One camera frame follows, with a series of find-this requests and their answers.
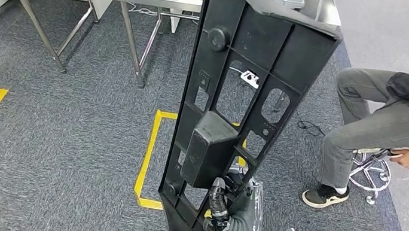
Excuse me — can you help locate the white power strip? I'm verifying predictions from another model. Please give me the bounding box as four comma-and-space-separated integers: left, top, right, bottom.
238, 69, 262, 90

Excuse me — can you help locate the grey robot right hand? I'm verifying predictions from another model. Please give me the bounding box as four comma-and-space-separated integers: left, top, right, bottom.
202, 162, 271, 231

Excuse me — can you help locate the person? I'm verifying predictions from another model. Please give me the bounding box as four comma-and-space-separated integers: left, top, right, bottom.
300, 0, 409, 222

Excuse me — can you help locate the black plastic panel part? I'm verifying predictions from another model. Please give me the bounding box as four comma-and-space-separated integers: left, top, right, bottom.
152, 0, 349, 231

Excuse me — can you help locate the black floor cable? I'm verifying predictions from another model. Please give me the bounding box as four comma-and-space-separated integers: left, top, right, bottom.
290, 110, 329, 139

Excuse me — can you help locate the person's left hand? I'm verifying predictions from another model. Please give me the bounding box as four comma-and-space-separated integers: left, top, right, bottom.
387, 145, 409, 171

